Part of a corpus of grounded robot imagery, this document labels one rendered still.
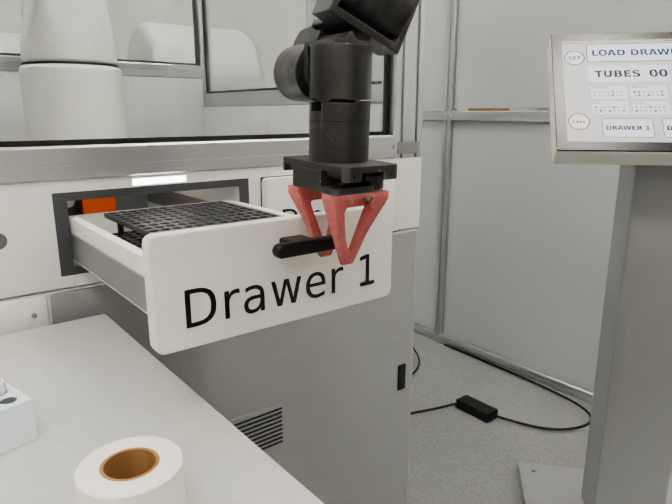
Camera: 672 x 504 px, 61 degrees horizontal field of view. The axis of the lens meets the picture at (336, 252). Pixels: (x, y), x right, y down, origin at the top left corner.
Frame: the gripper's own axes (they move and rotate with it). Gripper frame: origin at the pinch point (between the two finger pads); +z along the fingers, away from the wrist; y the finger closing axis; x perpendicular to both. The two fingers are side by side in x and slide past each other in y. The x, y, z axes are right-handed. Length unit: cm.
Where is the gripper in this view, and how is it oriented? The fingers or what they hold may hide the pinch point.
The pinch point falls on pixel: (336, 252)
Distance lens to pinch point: 56.8
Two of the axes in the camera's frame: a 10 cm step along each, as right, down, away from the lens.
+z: -0.3, 9.6, 2.7
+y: -6.1, -2.3, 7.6
